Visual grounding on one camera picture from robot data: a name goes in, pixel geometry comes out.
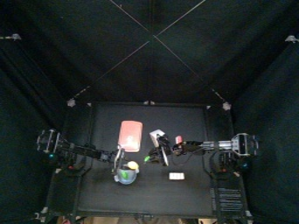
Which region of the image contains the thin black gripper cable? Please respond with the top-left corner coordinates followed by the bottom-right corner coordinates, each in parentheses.
top-left (171, 151), bottom-right (197, 167)

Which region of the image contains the thin diagonal wire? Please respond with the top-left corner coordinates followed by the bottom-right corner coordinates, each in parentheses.
top-left (71, 0), bottom-right (209, 102)
top-left (107, 0), bottom-right (230, 104)

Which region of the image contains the small white box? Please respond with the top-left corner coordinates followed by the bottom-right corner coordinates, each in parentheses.
top-left (169, 171), bottom-right (186, 180)

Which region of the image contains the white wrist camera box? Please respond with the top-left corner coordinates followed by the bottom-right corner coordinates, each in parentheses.
top-left (149, 129), bottom-right (167, 147)

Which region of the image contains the red rectangular tray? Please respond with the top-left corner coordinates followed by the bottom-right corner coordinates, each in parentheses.
top-left (117, 120), bottom-right (145, 153)

